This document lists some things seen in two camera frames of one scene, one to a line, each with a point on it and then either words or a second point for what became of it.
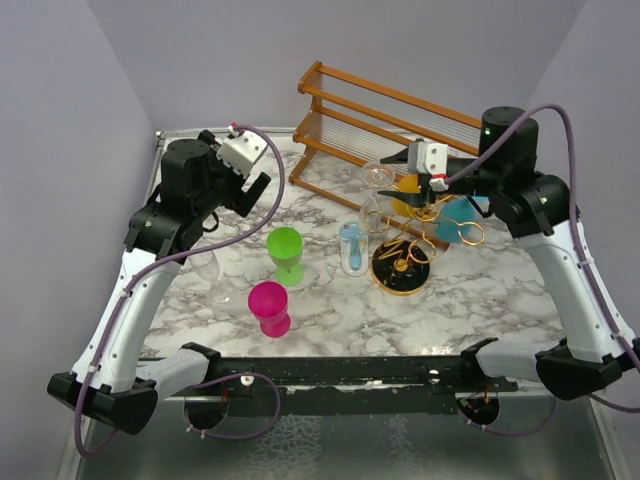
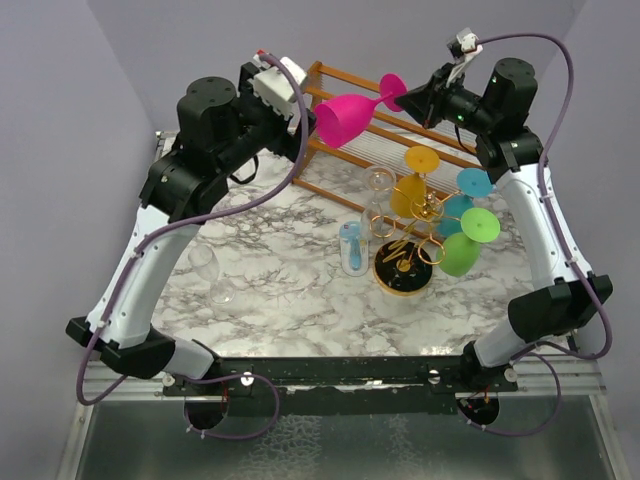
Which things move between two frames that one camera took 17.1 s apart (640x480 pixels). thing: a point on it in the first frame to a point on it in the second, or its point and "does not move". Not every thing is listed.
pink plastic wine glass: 268,301 to 343,118
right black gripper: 417,198 to 424,102
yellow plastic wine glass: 405,183 does not move
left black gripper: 245,199 to 285,142
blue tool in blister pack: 354,247 does not move
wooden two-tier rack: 355,142 does not move
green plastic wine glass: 285,247 to 458,253
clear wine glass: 207,265 does not move
